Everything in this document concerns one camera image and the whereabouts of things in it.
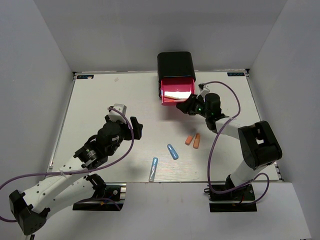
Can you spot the orange utility knife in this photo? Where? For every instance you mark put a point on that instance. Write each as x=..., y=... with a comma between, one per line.
x=189, y=140

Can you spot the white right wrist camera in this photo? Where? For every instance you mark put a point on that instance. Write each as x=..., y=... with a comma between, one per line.
x=203, y=90

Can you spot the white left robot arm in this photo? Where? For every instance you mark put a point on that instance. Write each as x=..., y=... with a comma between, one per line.
x=34, y=206

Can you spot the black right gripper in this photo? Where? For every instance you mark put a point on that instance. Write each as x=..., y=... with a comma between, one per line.
x=188, y=106

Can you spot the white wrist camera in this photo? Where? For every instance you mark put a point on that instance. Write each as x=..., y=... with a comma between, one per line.
x=117, y=112
x=203, y=90

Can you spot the orange correction tape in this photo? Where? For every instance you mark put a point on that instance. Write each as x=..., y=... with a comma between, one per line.
x=196, y=142

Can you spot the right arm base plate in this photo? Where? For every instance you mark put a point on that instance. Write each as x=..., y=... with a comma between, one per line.
x=238, y=201

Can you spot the light blue correction tape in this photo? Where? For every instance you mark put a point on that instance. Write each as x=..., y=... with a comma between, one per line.
x=172, y=152

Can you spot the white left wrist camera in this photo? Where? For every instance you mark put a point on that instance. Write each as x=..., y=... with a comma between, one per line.
x=117, y=112

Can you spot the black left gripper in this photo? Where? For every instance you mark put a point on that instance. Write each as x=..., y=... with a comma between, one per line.
x=137, y=128

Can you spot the light blue utility knife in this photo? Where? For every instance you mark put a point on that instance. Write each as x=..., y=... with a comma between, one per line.
x=153, y=169

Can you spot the pink top drawer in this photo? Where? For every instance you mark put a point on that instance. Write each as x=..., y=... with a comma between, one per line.
x=181, y=87

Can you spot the orange highlighter pen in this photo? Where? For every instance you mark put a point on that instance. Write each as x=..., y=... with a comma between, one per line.
x=174, y=98

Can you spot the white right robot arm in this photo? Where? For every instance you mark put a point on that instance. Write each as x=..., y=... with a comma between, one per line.
x=259, y=145

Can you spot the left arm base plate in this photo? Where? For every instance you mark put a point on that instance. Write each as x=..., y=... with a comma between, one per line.
x=110, y=199

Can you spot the black drawer cabinet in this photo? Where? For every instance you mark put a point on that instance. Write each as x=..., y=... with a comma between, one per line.
x=174, y=64

